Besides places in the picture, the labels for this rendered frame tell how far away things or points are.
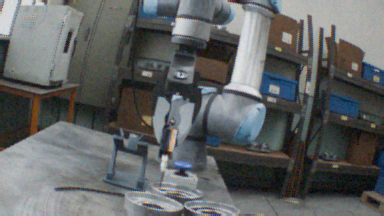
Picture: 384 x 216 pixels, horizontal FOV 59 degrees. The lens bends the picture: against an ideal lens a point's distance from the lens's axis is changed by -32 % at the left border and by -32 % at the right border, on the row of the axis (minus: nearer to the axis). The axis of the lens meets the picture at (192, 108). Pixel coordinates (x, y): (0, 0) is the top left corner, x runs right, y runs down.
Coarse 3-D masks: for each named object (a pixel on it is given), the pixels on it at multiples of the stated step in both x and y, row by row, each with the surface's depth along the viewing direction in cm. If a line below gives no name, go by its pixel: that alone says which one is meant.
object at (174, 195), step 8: (152, 184) 90; (168, 184) 94; (152, 192) 88; (160, 192) 86; (168, 192) 91; (176, 192) 92; (192, 192) 94; (200, 192) 92; (176, 200) 85; (184, 200) 85; (192, 200) 86; (200, 200) 88
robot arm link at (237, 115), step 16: (240, 0) 136; (256, 0) 130; (272, 0) 129; (256, 16) 131; (272, 16) 133; (256, 32) 130; (240, 48) 132; (256, 48) 130; (240, 64) 131; (256, 64) 130; (240, 80) 130; (256, 80) 130; (224, 96) 131; (240, 96) 128; (256, 96) 129; (224, 112) 129; (240, 112) 127; (256, 112) 126; (208, 128) 131; (224, 128) 129; (240, 128) 127; (256, 128) 130
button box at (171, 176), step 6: (168, 174) 101; (174, 174) 103; (180, 174) 103; (186, 174) 104; (192, 174) 107; (168, 180) 100; (174, 180) 101; (180, 180) 101; (186, 180) 101; (192, 180) 101; (192, 186) 101
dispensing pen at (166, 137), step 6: (174, 120) 97; (174, 126) 97; (168, 132) 94; (162, 138) 93; (168, 138) 93; (162, 144) 92; (168, 144) 92; (162, 150) 92; (168, 150) 92; (162, 156) 93; (168, 156) 93; (162, 162) 92; (162, 168) 91; (162, 174) 91
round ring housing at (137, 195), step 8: (128, 192) 79; (136, 192) 81; (128, 200) 74; (152, 200) 81; (160, 200) 82; (168, 200) 81; (128, 208) 74; (136, 208) 73; (144, 208) 72; (152, 208) 72; (160, 208) 79; (176, 208) 79
